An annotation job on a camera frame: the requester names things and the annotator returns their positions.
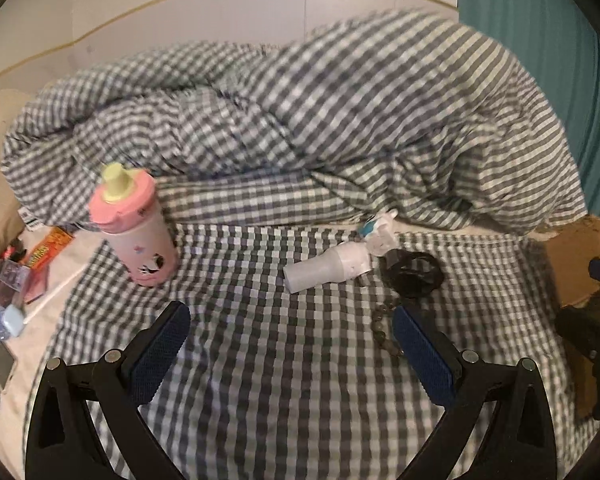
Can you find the cardboard box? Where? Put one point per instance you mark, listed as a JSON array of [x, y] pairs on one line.
[[570, 260]]

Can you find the grey white checked duvet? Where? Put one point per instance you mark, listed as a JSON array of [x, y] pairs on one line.
[[330, 125]]

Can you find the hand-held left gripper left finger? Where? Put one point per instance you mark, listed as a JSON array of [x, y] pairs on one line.
[[160, 355]]

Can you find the small red black item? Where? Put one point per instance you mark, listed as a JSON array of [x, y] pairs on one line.
[[12, 252]]

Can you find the white labelled packet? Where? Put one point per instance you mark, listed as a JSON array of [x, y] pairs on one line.
[[30, 219]]

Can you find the pink flat case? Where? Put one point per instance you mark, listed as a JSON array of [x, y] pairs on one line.
[[39, 285]]

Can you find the small white blue tube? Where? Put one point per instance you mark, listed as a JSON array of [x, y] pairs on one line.
[[380, 237]]

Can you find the white bed sheet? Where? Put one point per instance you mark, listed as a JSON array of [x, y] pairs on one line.
[[35, 355]]

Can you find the white stick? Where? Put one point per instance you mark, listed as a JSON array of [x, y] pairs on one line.
[[60, 292]]

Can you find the orange snack packet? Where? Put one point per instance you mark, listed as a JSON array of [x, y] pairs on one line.
[[47, 247]]

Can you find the pink drinking bottle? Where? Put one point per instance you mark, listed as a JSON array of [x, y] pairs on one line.
[[140, 245]]

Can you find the purple transparent case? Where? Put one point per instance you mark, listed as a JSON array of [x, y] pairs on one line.
[[12, 276]]

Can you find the grey white checked sheet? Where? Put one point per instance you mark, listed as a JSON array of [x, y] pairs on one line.
[[280, 360]]

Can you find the teal curtain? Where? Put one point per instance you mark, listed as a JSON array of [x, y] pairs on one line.
[[555, 35]]

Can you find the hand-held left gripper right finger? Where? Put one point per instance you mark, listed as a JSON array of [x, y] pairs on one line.
[[425, 355]]

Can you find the small white plastic bottle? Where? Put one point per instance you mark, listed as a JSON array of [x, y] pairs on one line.
[[320, 267]]

